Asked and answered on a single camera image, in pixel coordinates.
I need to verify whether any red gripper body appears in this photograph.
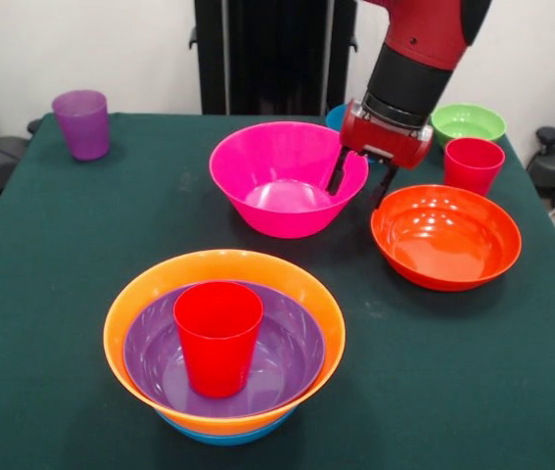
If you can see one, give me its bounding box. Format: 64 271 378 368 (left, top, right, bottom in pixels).
339 98 434 170

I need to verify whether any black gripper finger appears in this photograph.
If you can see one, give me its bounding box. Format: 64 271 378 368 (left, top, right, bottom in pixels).
368 164 399 212
325 148 352 197

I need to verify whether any pink bowl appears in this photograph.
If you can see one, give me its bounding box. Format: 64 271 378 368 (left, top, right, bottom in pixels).
208 121 370 240

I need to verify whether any purple bowl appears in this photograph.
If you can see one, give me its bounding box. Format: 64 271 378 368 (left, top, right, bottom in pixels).
122 281 327 418

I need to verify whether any red cup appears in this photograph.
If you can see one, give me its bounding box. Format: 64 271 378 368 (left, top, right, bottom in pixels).
172 281 265 400

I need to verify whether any orange bowl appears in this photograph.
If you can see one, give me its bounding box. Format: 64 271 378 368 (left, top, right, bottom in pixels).
103 248 347 437

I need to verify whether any large blue bowl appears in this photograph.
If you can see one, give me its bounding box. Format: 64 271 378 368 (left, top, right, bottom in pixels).
157 408 298 447

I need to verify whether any small blue bowl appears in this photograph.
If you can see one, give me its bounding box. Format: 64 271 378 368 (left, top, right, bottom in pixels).
325 103 376 165

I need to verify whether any red-orange bowl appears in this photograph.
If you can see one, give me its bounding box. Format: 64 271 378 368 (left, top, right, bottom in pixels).
370 184 524 293

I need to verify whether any crimson cup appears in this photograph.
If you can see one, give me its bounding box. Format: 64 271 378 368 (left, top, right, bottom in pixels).
442 137 507 198

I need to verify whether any purple cup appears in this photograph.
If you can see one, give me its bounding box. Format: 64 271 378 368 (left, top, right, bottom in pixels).
51 89 111 162

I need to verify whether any dark green tablecloth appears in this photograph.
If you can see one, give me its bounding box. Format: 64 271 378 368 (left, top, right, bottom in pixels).
0 113 555 470

